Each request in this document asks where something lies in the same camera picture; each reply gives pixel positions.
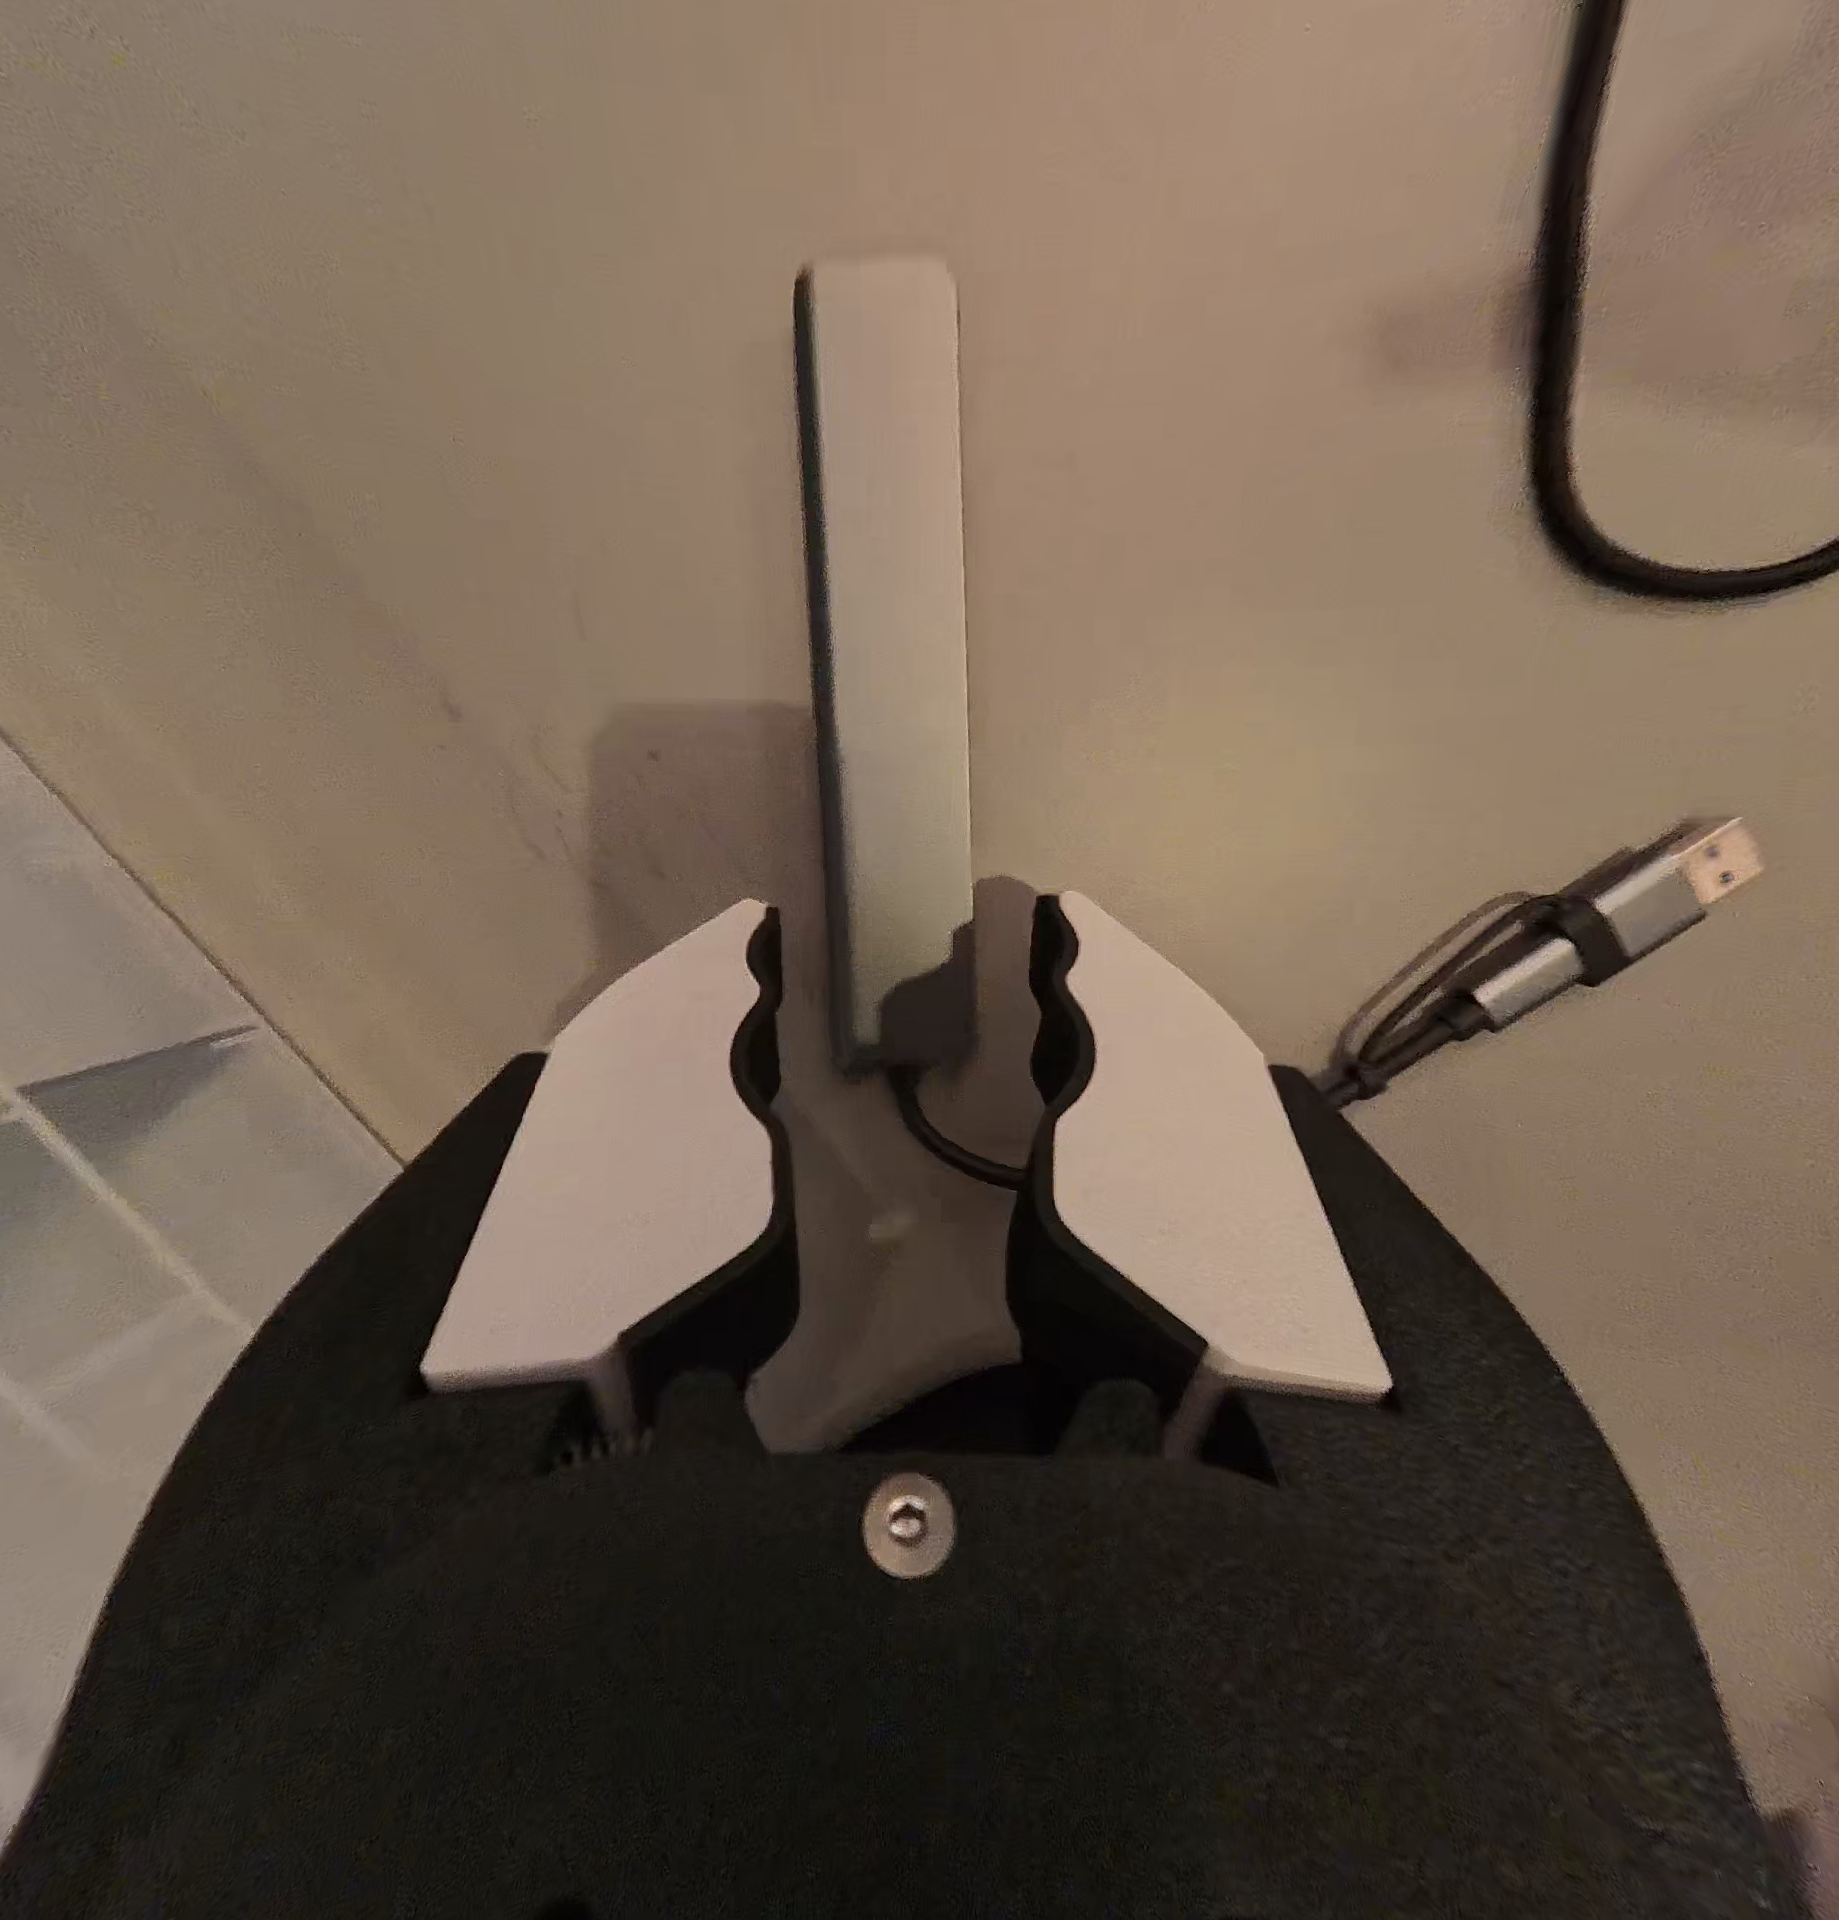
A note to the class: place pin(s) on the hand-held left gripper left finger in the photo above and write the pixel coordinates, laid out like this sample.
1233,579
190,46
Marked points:
620,1186

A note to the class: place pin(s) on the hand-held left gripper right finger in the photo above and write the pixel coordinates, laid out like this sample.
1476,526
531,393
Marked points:
1191,1202

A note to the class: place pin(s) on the clear plastic box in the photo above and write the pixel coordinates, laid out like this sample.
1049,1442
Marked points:
111,1202

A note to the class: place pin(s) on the grey usb hub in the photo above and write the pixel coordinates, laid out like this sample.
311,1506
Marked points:
890,602

